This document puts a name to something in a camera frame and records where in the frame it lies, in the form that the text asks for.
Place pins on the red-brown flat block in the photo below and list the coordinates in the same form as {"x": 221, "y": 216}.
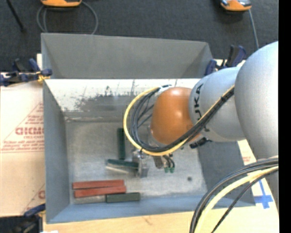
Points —
{"x": 98, "y": 184}
{"x": 99, "y": 191}

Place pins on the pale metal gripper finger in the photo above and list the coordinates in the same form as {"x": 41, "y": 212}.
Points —
{"x": 139, "y": 158}
{"x": 118, "y": 170}

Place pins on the brown cardboard board red print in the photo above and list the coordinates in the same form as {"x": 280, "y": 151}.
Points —
{"x": 19, "y": 169}

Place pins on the grey metal bin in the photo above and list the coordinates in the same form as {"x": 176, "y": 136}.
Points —
{"x": 92, "y": 144}

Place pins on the dark green flat block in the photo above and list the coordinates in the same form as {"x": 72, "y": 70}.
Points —
{"x": 121, "y": 142}
{"x": 122, "y": 163}
{"x": 123, "y": 197}

